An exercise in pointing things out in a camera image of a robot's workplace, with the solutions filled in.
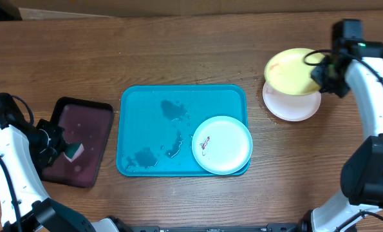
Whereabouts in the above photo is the green pink sponge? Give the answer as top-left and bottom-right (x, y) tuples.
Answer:
(64, 143), (84, 162)

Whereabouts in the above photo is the yellow plate with stain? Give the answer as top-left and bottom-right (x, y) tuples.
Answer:
(264, 48), (320, 95)

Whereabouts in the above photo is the white plate with stain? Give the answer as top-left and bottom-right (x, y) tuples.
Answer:
(262, 82), (321, 122)

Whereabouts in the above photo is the light blue plate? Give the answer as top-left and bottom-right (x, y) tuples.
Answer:
(191, 116), (253, 175)

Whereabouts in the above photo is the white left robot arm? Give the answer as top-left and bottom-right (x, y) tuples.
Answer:
(0, 93), (130, 232)

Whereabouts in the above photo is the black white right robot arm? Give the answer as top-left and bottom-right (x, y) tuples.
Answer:
(291, 19), (383, 231)

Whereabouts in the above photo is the black water tray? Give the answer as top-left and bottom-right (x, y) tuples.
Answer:
(41, 97), (114, 188)

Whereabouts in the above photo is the blue plastic tray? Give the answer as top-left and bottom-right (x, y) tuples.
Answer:
(116, 84), (248, 177)

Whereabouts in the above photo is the brown cardboard back wall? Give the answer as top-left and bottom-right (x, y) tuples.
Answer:
(0, 0), (383, 21)

